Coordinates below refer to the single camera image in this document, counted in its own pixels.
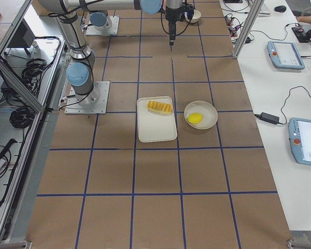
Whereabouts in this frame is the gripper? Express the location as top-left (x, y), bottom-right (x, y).
top-left (165, 6), bottom-right (183, 46)

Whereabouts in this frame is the small electronics board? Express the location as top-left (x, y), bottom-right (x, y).
top-left (291, 26), bottom-right (309, 43)

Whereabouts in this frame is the teach pendant near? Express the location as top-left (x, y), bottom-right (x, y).
top-left (288, 118), bottom-right (311, 166)

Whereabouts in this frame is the black power adapter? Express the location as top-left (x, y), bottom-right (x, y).
top-left (255, 112), bottom-right (279, 125)

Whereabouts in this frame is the yellow lemon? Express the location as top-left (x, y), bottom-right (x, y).
top-left (187, 113), bottom-right (203, 124)

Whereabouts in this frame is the cream bowl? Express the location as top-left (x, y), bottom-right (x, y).
top-left (185, 9), bottom-right (201, 24)

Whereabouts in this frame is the teach pendant far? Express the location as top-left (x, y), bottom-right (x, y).
top-left (267, 41), bottom-right (305, 70)

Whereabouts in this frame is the teach pendant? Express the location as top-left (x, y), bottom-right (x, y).
top-left (288, 118), bottom-right (311, 166)
top-left (267, 41), bottom-right (305, 70)

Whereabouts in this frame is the black computer mouse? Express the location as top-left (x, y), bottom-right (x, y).
top-left (274, 5), bottom-right (287, 13)

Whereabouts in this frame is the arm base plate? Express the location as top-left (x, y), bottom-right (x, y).
top-left (64, 81), bottom-right (110, 115)
top-left (86, 13), bottom-right (120, 36)

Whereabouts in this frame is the aluminium frame post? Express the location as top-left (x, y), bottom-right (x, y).
top-left (232, 0), bottom-right (264, 59)

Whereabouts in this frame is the striped orange bread roll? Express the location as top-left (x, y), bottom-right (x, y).
top-left (147, 100), bottom-right (172, 115)

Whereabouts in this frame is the black cable bundle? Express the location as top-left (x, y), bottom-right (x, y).
top-left (21, 58), bottom-right (51, 90)

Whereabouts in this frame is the white rectangular tray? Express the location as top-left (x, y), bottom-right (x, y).
top-left (137, 96), bottom-right (177, 143)

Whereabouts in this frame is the person forearm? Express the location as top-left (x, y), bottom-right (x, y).
top-left (296, 16), bottom-right (311, 24)

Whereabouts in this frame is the white plate with lemon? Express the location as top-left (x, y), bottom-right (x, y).
top-left (184, 101), bottom-right (218, 130)

